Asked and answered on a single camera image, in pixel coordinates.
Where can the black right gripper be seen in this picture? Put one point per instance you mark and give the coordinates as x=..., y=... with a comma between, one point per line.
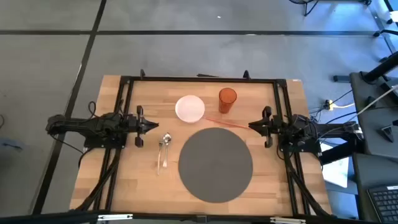
x=269, y=126

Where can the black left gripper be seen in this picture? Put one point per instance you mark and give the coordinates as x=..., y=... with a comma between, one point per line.
x=140, y=124

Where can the red straw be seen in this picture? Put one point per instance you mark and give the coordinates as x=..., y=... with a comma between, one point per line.
x=227, y=123

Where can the silver spoon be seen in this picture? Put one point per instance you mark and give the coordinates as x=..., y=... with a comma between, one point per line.
x=167, y=139

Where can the yellow white power strip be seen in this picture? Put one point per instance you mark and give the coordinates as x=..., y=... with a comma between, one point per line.
x=328, y=105

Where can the white bowl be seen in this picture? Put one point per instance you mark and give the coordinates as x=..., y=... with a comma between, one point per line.
x=190, y=109

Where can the black office chair base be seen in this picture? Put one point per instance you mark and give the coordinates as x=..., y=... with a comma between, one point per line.
x=387, y=31

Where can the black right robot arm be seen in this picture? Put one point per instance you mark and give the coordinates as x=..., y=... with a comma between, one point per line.
x=329, y=127

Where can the grey side table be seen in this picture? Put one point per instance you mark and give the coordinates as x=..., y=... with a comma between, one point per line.
x=370, y=130

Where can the white paper sheet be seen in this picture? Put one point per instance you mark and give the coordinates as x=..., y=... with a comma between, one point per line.
x=337, y=171

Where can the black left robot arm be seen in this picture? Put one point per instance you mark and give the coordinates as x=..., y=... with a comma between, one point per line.
x=77, y=124

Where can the silver fork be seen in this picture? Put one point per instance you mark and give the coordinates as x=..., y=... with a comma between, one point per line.
x=160, y=143

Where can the black metal table frame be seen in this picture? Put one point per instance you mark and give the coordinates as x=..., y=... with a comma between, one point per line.
x=202, y=79

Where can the grey round woven placemat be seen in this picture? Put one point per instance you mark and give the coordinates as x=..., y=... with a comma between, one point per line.
x=215, y=165

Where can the black keyboard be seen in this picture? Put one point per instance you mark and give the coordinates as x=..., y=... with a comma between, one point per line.
x=385, y=203

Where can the red translucent plastic cup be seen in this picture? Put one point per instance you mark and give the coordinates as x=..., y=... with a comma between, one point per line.
x=226, y=102

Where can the silver metal bracket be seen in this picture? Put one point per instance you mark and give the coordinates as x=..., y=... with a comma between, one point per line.
x=287, y=220
x=115, y=217

